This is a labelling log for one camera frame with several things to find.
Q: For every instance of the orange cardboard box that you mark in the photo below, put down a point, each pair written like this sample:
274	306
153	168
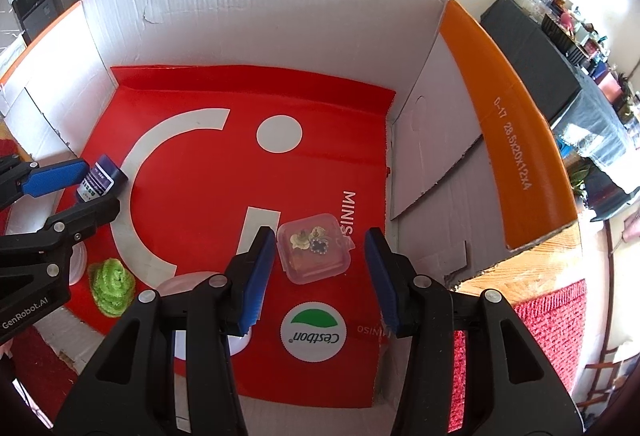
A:
300	15

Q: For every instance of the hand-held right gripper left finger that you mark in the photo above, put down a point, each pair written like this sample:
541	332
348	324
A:
260	276

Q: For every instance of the row of cosmetics bottles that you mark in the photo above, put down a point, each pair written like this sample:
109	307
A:
585	35

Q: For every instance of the red knitted cloth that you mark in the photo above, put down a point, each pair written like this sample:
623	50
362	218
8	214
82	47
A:
550	326

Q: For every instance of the dark cloth covered table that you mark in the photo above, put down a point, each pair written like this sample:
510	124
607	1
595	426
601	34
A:
550	75

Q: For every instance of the red paper liner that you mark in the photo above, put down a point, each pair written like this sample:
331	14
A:
225	196

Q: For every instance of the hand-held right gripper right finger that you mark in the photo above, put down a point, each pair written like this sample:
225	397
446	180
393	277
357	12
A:
382	276

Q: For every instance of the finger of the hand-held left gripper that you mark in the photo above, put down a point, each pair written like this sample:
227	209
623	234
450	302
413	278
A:
90	216
55	178

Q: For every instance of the white cap with green label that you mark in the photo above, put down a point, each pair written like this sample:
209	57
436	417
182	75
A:
314	333

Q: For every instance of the clear round lid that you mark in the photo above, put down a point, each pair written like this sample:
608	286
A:
79	266

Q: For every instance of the green frilly scrunchie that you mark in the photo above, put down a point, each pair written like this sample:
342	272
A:
112	288

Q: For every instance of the white earbuds case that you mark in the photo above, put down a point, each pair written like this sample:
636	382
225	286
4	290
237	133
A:
175	285

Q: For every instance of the small blue bottle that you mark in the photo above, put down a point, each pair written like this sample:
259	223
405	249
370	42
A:
102	178

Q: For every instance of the small clear plastic box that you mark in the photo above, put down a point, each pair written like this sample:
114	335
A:
315	251

